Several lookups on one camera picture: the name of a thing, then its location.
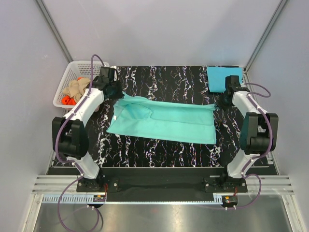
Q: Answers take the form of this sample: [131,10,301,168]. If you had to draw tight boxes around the teal t shirt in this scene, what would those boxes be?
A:
[107,94,216,145]

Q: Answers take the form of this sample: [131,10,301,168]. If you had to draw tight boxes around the aluminium rail frame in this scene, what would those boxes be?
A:
[31,175,294,205]

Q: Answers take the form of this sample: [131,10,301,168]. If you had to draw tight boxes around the orange connector board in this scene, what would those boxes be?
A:
[223,196,238,203]
[93,195,106,202]

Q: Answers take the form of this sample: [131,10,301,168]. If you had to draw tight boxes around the orange t shirt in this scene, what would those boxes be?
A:
[61,95,76,105]

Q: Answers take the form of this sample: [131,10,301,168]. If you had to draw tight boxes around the beige t shirt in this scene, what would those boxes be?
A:
[62,77,90,103]

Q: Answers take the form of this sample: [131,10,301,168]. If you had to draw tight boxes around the left orange connector board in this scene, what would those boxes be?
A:
[93,195,106,202]

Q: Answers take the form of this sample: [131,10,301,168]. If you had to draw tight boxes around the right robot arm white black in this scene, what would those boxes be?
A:
[215,75,279,192]

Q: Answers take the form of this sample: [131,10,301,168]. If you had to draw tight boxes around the right orange connector board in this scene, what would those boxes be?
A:
[223,196,238,203]

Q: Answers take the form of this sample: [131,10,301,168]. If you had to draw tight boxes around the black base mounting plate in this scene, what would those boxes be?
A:
[77,167,248,203]

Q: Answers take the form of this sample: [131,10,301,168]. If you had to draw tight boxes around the folded blue t shirt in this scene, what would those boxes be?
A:
[207,66,243,93]

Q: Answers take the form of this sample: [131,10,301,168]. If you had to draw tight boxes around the white plastic laundry basket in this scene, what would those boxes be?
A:
[53,61,109,110]

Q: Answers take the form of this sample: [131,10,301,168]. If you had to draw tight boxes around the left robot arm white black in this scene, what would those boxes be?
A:
[52,66,124,191]

